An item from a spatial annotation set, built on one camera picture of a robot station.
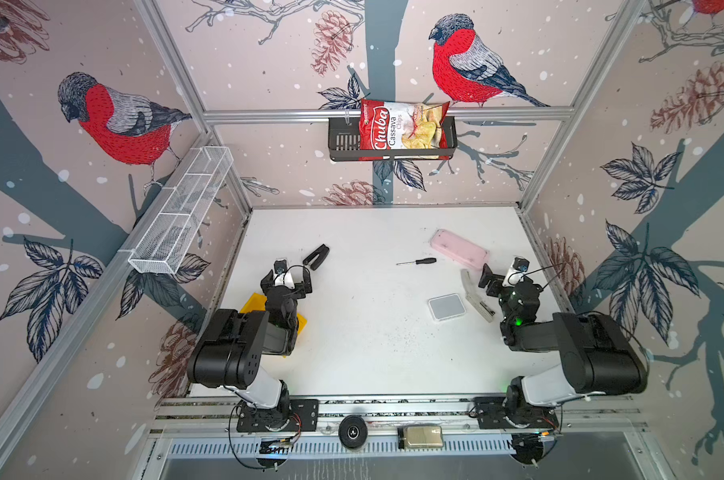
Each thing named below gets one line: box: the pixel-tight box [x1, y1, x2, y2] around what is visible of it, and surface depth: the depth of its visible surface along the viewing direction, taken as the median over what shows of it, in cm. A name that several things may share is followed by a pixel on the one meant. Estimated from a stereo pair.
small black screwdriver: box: [396, 257, 437, 265], surface depth 106 cm
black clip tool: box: [303, 244, 330, 271], surface depth 106 cm
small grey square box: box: [428, 293, 467, 321], surface depth 94 cm
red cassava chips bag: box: [359, 99, 450, 161], surface depth 90 cm
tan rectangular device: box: [397, 425, 444, 449], surface depth 69 cm
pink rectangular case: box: [430, 228, 490, 269], surface depth 109 cm
